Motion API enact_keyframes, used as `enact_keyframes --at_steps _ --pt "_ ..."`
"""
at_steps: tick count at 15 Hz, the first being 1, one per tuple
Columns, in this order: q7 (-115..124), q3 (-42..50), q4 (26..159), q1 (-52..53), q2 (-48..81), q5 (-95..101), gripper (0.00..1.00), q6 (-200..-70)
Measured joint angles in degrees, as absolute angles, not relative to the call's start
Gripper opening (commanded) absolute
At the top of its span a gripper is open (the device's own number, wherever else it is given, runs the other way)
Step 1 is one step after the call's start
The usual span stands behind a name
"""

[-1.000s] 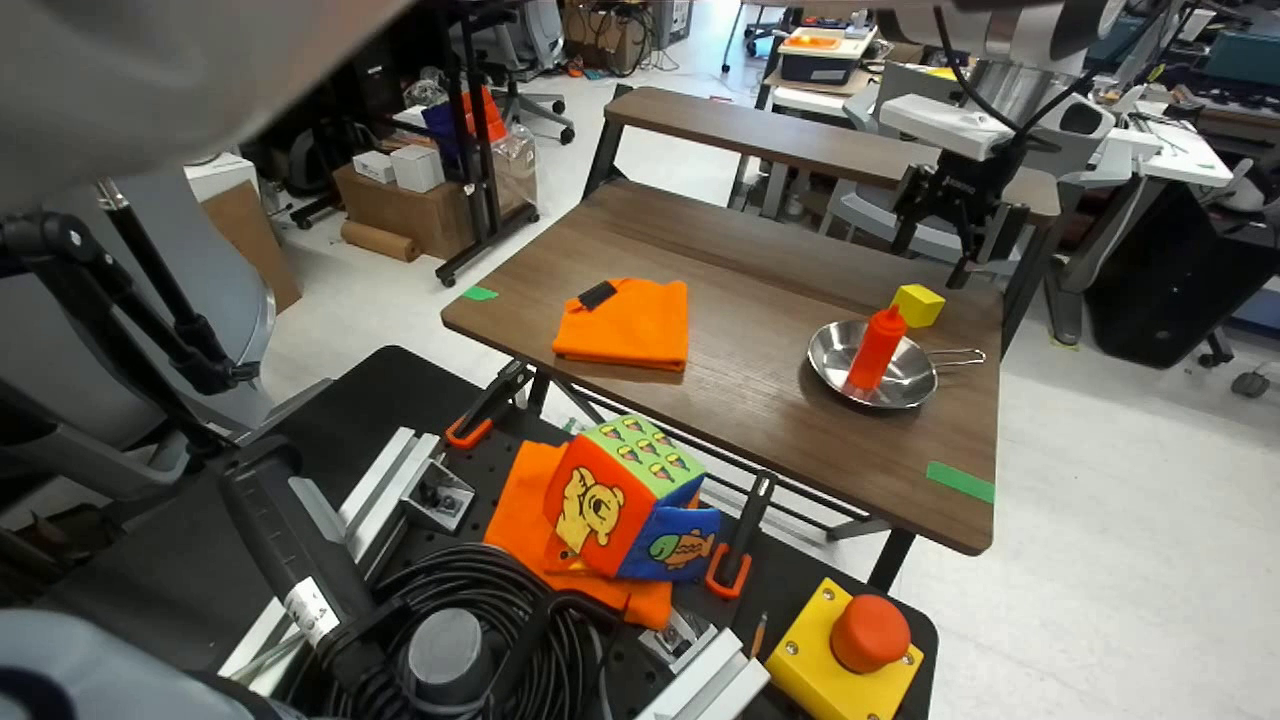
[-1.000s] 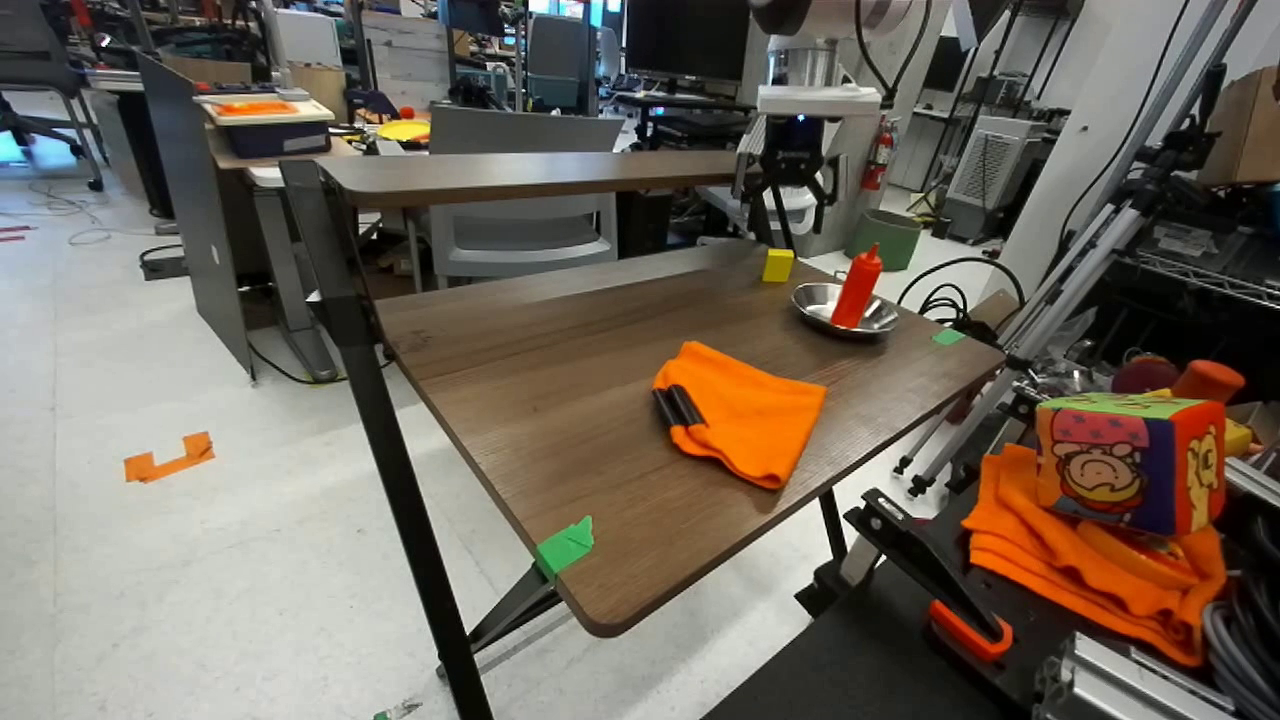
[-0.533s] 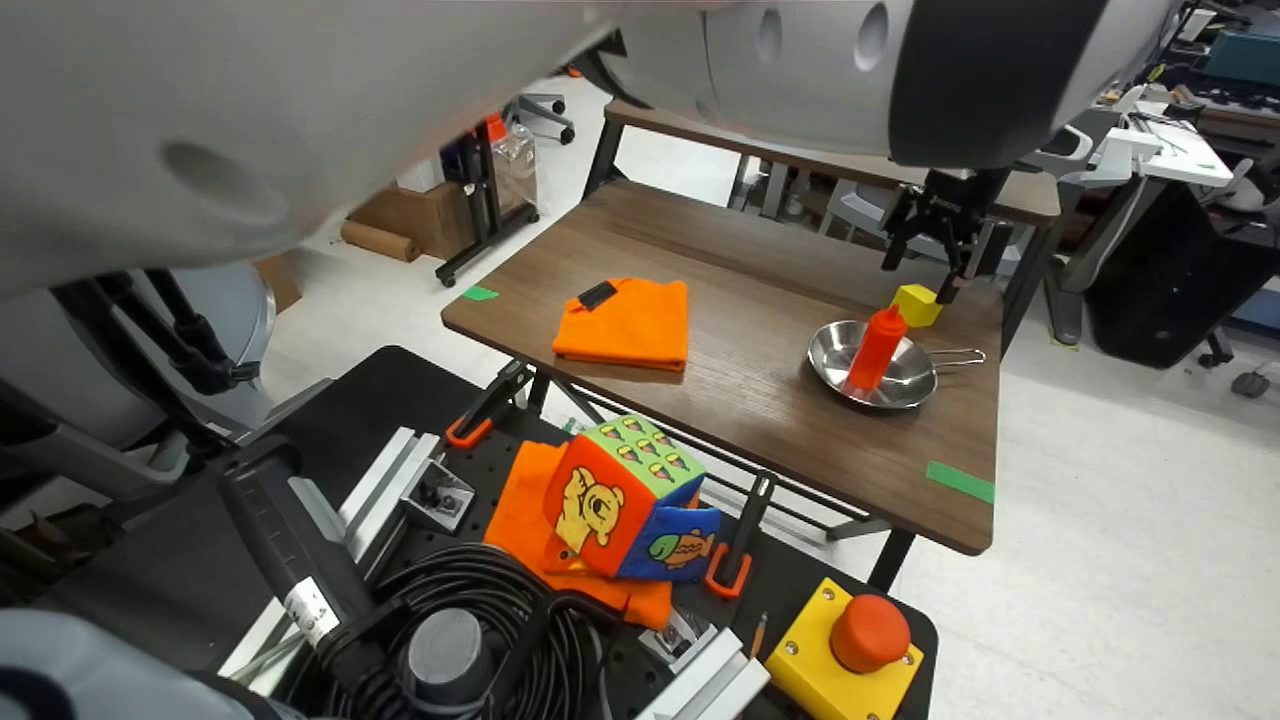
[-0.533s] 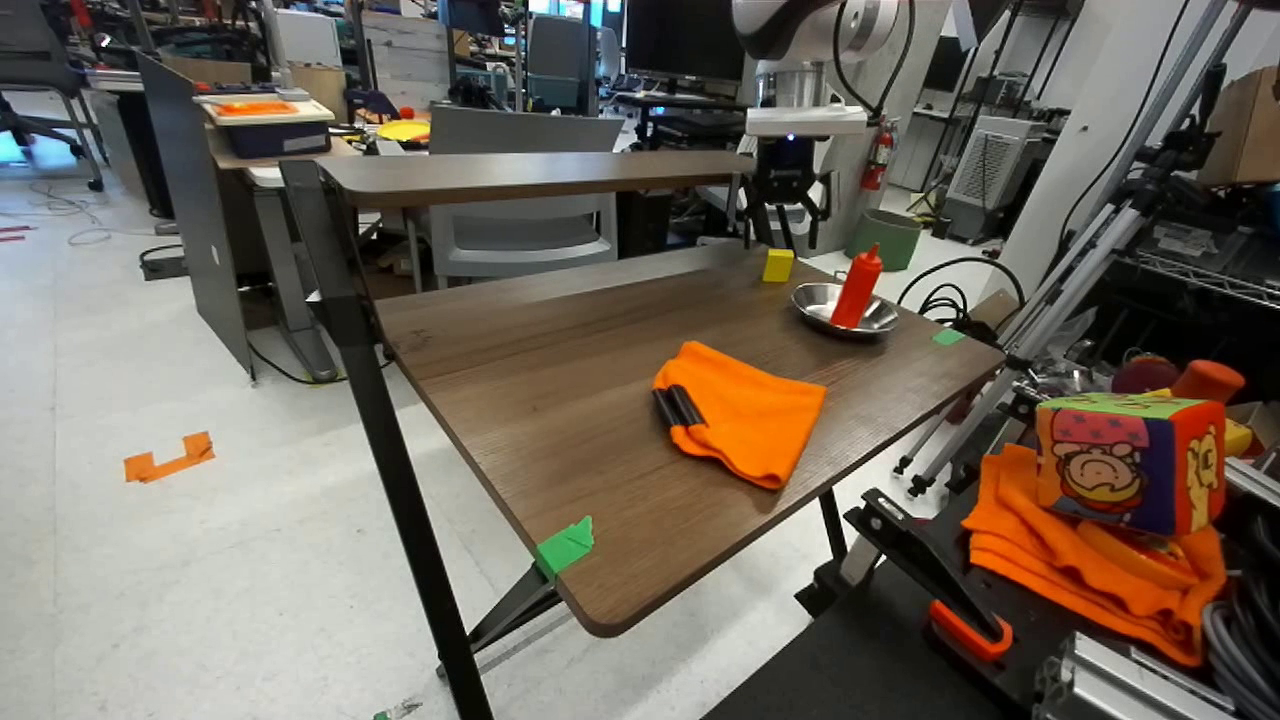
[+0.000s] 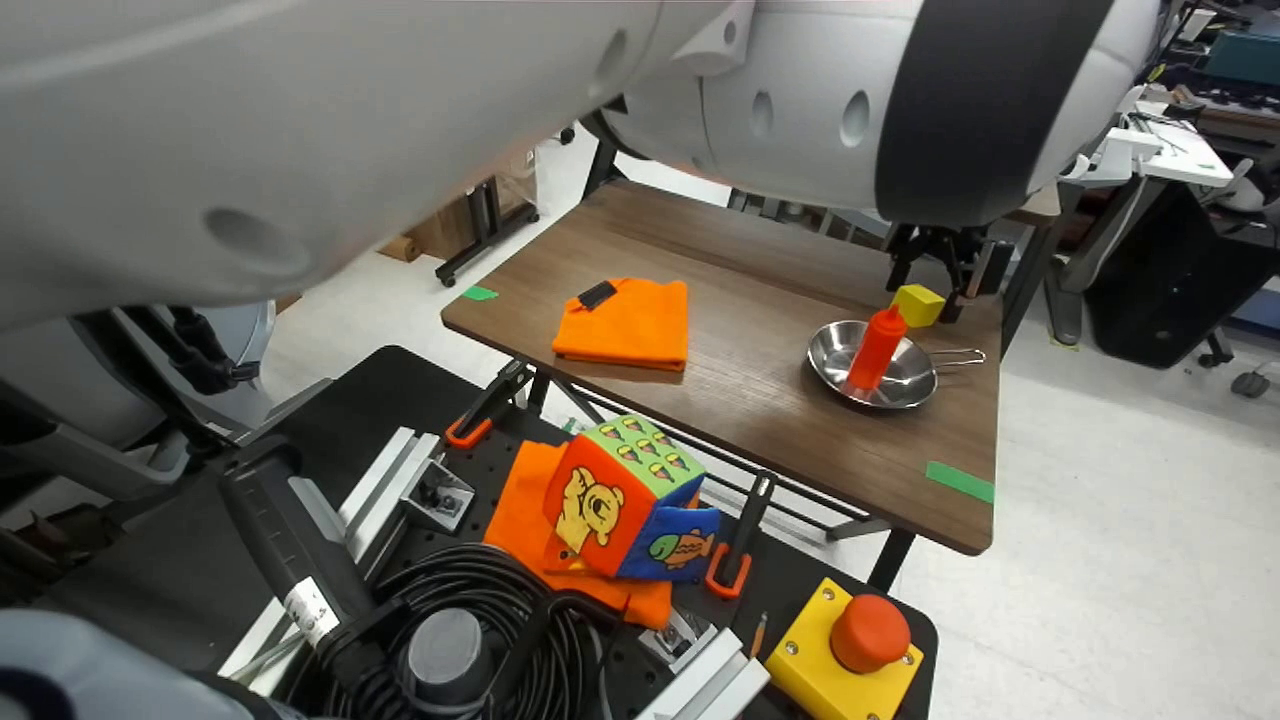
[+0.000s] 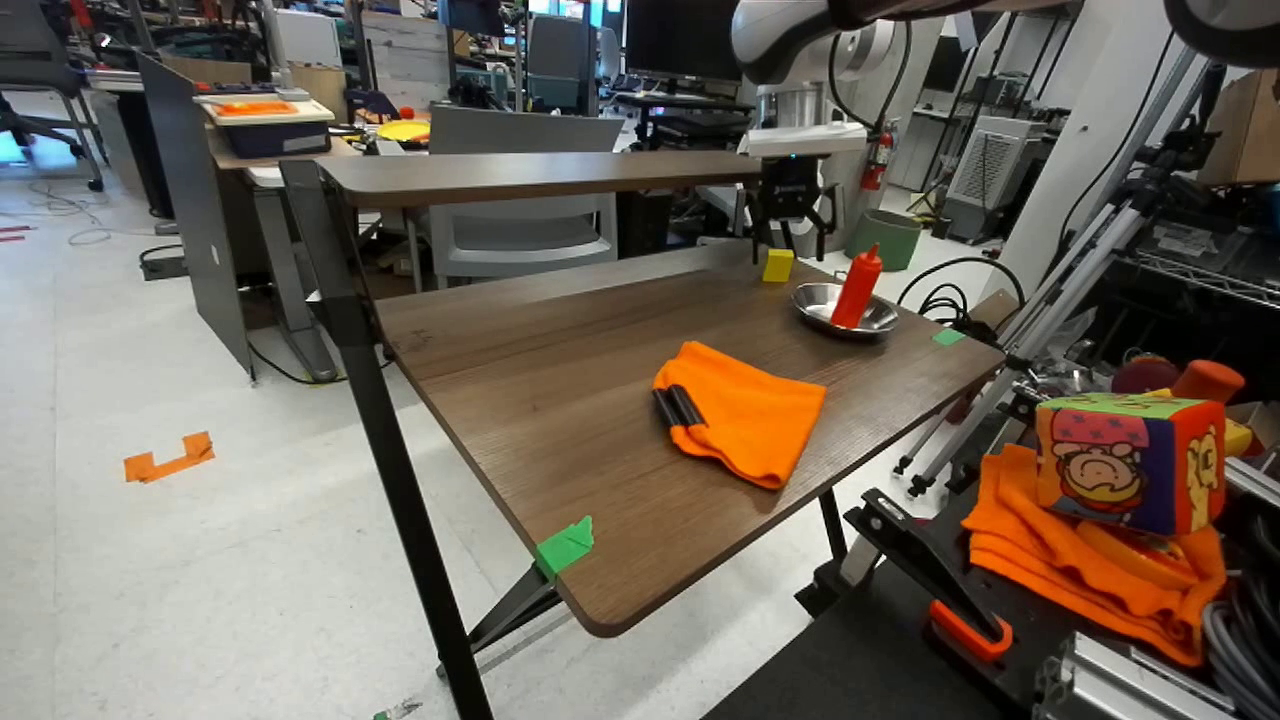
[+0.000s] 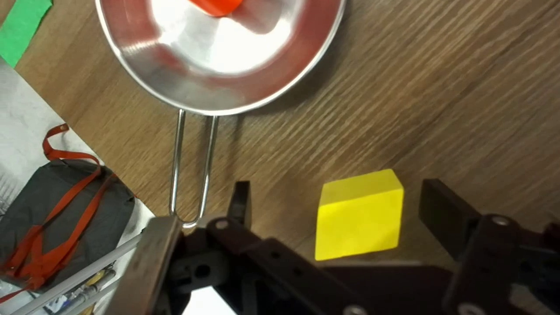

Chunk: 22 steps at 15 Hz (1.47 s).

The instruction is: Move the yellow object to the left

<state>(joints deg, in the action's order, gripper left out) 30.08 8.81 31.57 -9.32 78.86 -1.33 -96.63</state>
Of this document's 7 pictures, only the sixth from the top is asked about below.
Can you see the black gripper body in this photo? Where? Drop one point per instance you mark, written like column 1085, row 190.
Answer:
column 791, row 190

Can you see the small yellow block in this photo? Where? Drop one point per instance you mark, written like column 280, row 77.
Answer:
column 778, row 267

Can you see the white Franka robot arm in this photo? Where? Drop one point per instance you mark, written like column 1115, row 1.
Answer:
column 787, row 33

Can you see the small black rectangular object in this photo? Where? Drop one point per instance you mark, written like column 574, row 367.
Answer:
column 676, row 407

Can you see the red squeeze bottle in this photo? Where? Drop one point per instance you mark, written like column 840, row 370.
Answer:
column 856, row 291

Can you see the silver metal pan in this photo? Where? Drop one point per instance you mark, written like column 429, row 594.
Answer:
column 818, row 313

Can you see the green plastic bin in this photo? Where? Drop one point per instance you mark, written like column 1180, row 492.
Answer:
column 884, row 242

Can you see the red fire extinguisher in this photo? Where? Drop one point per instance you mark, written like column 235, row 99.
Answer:
column 873, row 163

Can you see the green tape strip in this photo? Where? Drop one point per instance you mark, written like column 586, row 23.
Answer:
column 946, row 337
column 567, row 544

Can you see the folded orange cloth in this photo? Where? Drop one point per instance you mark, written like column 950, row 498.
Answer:
column 744, row 416

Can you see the black computer monitor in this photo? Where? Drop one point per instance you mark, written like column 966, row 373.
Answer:
column 680, row 33

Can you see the wooden raised desk shelf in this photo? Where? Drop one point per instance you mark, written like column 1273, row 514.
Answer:
column 532, row 175

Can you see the grey office chair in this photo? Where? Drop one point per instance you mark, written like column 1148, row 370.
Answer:
column 520, row 227

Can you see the grey metal tripod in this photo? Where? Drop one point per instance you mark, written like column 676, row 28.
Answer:
column 987, row 407

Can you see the colourful soft toy cube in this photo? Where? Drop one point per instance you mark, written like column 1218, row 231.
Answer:
column 1128, row 461

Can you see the crumpled orange cloth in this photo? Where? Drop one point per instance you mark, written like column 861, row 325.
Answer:
column 1082, row 554

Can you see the black robot cart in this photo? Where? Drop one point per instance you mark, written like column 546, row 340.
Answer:
column 853, row 664

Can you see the black box orange label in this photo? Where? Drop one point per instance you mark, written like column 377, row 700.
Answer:
column 265, row 120

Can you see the orange floor tape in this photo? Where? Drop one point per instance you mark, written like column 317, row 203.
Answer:
column 168, row 457

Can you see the black table leg frame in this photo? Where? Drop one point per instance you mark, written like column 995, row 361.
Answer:
column 385, row 441

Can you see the aluminium extrusion rail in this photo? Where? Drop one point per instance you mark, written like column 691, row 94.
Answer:
column 1120, row 680

